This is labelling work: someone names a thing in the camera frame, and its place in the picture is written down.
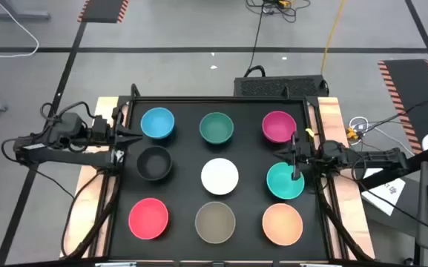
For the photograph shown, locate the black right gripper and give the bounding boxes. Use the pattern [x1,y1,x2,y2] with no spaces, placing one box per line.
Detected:
[272,131,325,182]

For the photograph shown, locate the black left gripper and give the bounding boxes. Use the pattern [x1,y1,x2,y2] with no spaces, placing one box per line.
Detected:
[88,106,143,165]

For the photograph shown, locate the turquoise bowl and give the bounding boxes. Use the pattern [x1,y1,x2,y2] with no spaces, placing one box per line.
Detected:
[266,162,306,201]

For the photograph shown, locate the blue bowl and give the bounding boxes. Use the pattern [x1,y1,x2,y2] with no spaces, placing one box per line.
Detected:
[139,107,176,140]

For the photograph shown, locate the magenta bowl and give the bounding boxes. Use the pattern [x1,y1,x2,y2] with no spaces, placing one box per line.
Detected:
[261,110,298,145]

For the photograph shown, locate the black bowl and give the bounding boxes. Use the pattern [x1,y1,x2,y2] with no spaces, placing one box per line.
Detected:
[136,145,174,182]

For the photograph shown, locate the peach orange bowl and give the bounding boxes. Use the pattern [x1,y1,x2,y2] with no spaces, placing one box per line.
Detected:
[261,202,304,247]

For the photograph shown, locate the dark green bowl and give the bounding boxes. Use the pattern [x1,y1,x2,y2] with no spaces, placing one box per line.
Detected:
[199,111,235,145]

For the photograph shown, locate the red bowl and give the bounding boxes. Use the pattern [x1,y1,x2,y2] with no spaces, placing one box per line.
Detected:
[128,197,170,241]

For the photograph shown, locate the taupe bowl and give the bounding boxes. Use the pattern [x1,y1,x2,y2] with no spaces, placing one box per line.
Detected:
[194,201,237,245]

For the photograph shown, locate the white bowl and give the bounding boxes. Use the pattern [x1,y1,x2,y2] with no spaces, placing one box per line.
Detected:
[200,157,240,197]

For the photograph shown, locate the white paper sheet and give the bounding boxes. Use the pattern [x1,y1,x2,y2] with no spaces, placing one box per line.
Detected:
[360,168,407,217]

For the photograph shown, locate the black hazard-striped floor mat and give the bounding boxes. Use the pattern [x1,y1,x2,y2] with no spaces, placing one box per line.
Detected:
[377,59,428,155]
[76,0,130,24]

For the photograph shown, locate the black diagonal support beam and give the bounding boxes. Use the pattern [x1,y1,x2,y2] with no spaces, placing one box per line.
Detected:
[358,146,428,191]

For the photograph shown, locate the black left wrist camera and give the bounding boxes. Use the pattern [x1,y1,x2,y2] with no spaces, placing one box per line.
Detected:
[94,116,111,135]

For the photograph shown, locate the black braided cable sleeve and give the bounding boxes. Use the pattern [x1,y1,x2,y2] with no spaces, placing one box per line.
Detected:
[315,174,374,263]
[73,172,121,260]

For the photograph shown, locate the white coiled cable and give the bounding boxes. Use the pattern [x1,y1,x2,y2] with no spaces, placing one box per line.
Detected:
[348,115,371,141]

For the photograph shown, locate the black aluminium table frame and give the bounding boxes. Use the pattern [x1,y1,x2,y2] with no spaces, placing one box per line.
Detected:
[59,83,376,267]

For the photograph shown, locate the black floor cable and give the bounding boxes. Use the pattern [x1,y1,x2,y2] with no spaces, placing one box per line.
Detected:
[245,0,312,78]

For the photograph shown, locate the yellow cable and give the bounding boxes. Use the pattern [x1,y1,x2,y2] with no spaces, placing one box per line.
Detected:
[320,0,346,75]

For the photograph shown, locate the white floor cable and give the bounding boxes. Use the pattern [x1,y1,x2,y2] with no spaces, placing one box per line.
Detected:
[0,0,41,59]

